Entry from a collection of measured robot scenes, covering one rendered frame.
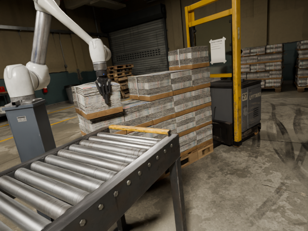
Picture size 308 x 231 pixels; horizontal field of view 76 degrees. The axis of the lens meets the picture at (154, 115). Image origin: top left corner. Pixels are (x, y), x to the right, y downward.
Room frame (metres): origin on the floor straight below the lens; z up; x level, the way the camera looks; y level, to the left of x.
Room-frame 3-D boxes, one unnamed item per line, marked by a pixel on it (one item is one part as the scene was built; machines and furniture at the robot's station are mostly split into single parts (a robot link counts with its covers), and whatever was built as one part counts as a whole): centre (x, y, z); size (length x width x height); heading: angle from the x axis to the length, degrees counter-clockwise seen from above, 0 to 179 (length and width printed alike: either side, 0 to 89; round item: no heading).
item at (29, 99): (1.41, 0.92, 1.03); 0.22 x 0.18 x 0.06; 4
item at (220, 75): (2.64, -0.87, 0.92); 0.57 x 0.01 x 0.05; 35
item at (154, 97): (2.03, 0.01, 0.86); 0.38 x 0.29 x 0.04; 35
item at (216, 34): (2.63, -0.85, 1.28); 0.57 x 0.01 x 0.65; 35
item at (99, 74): (1.44, 0.33, 1.12); 0.08 x 0.07 x 0.09; 125
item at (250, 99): (2.83, -1.14, 0.40); 0.69 x 0.55 x 0.80; 35
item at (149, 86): (2.03, 0.01, 0.95); 0.38 x 0.29 x 0.23; 35
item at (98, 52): (1.45, 0.33, 1.30); 0.13 x 0.11 x 0.16; 177
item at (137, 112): (1.95, 0.12, 0.42); 1.17 x 0.39 x 0.83; 125
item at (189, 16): (2.88, -0.64, 0.97); 0.09 x 0.09 x 1.75; 35
